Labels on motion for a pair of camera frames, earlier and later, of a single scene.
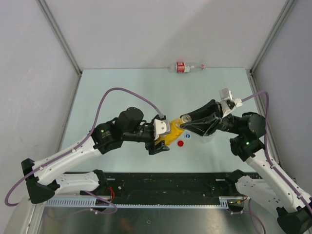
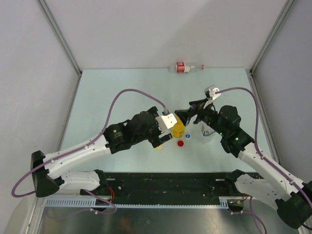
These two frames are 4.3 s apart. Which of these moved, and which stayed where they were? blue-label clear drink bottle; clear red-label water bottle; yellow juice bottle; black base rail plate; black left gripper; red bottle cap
Moved: black left gripper; blue-label clear drink bottle; yellow juice bottle
Stayed: clear red-label water bottle; black base rail plate; red bottle cap
